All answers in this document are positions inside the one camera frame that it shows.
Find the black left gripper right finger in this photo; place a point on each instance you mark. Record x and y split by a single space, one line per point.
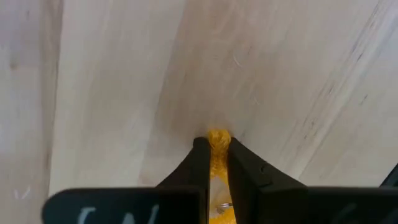
245 174

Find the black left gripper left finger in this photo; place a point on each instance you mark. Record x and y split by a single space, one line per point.
199 168

